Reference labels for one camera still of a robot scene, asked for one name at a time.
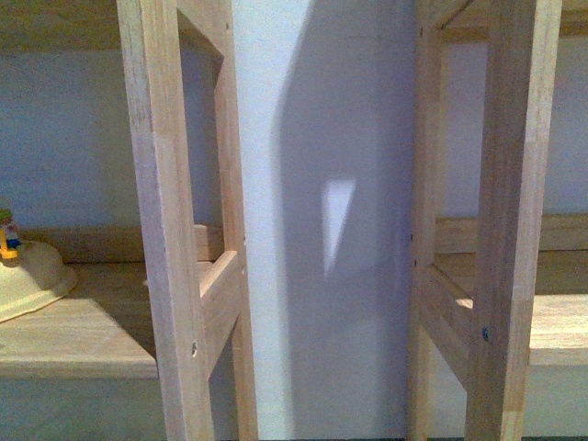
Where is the left wooden shelf unit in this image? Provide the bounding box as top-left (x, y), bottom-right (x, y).
top-left (1, 1), bottom-right (258, 440)

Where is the wooden shelf unit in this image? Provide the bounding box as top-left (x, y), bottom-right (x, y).
top-left (1, 1), bottom-right (258, 440)
top-left (407, 1), bottom-right (587, 440)

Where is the right wooden shelf unit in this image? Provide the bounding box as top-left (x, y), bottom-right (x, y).
top-left (407, 1), bottom-right (587, 440)

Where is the small colourful toy figure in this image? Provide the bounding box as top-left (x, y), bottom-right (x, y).
top-left (1, 208), bottom-right (21, 259)

